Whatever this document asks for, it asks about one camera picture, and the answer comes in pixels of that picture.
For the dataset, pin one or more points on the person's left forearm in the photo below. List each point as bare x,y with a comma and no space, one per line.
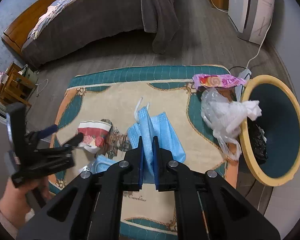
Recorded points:
1,220

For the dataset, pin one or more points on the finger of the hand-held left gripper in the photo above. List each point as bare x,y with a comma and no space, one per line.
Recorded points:
73,141
48,131

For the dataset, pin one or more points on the green white container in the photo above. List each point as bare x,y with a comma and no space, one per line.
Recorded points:
27,73

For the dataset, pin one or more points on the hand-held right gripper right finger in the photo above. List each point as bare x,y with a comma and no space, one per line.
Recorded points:
155,175

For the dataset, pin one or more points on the wooden nightstand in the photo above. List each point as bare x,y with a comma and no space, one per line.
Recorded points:
15,85

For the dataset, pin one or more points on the clear plastic bag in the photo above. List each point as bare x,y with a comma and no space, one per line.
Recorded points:
220,115

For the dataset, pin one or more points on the bed with blue quilt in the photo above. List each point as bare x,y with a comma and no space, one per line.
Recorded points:
110,12

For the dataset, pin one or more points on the yellow rimmed teal bin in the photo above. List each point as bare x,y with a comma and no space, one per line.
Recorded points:
282,120

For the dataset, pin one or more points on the white tissue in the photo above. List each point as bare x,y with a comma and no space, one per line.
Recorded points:
252,108

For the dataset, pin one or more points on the person's left hand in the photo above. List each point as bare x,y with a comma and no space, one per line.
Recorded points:
20,205

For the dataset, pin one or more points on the pink candy wrapper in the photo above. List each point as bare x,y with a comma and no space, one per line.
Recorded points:
220,81

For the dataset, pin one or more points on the teal orange patterned mat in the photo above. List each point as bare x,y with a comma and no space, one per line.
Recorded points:
165,97

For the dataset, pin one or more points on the black plastic courier bag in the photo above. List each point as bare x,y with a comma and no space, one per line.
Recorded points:
258,145

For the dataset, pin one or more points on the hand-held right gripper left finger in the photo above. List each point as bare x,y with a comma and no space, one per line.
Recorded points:
141,172

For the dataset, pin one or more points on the white power strip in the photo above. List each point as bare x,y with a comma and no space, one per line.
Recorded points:
245,74

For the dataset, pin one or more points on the wooden bed headboard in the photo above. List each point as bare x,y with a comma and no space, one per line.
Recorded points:
22,22

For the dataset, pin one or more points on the white air purifier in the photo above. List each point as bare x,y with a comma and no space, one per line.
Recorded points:
250,7

